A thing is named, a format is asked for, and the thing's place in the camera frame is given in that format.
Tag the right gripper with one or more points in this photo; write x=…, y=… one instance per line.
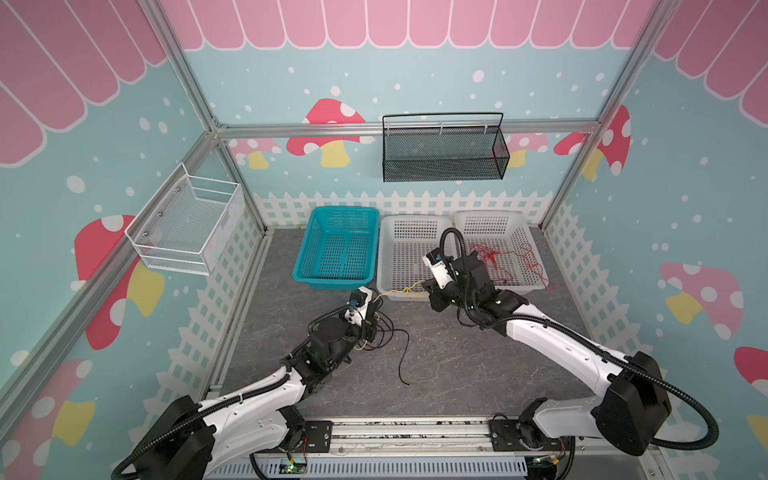
x=439, y=294

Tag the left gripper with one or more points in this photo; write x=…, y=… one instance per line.
x=370, y=325

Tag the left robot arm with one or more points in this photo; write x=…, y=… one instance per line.
x=191, y=439

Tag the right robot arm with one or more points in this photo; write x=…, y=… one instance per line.
x=630, y=400

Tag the middle white plastic basket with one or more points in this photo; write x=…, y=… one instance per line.
x=403, y=241

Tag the white plastic basket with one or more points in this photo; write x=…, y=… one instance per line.
x=505, y=245
x=403, y=241

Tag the teal plastic basket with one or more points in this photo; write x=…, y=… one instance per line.
x=339, y=248

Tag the right white plastic basket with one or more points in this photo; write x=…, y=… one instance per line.
x=505, y=245

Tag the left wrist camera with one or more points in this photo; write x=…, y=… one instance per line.
x=358, y=306

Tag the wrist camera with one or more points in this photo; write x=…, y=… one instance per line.
x=358, y=306
x=440, y=269

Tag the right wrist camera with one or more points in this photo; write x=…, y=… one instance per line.
x=440, y=269

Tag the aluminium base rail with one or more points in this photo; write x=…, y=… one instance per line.
x=419, y=448

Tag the black wire mesh wall basket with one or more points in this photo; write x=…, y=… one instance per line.
x=453, y=146

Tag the white wire mesh wall basket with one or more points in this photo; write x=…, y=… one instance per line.
x=186, y=225

